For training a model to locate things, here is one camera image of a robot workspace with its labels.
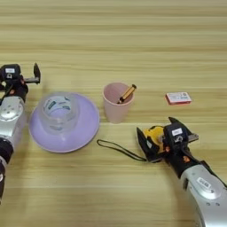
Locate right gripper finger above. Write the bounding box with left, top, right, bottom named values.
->
left=136, top=127, right=163, bottom=163
left=168, top=116, right=184, bottom=128

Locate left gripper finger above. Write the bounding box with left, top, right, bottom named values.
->
left=33, top=62, right=42, bottom=80

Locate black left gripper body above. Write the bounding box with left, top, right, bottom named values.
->
left=0, top=76, right=41, bottom=100

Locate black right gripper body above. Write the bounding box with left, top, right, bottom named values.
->
left=160, top=133, right=204, bottom=179

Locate yellow tape measure with strap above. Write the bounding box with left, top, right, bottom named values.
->
left=97, top=125, right=167, bottom=162

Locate pink plastic cup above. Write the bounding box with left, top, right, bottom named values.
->
left=102, top=82, right=136, bottom=124

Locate clear adhesive tape roll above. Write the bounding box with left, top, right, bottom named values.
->
left=38, top=91, right=81, bottom=136

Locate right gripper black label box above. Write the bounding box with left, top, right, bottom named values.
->
left=163, top=122, right=190, bottom=146

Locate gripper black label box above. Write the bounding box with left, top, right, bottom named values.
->
left=0, top=64, right=22, bottom=81
left=163, top=122, right=190, bottom=146

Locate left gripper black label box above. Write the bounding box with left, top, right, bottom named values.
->
left=0, top=64, right=22, bottom=81

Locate small red white box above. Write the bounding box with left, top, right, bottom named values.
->
left=164, top=91, right=192, bottom=106

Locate purple plastic plate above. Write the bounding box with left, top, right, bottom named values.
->
left=28, top=92, right=100, bottom=153

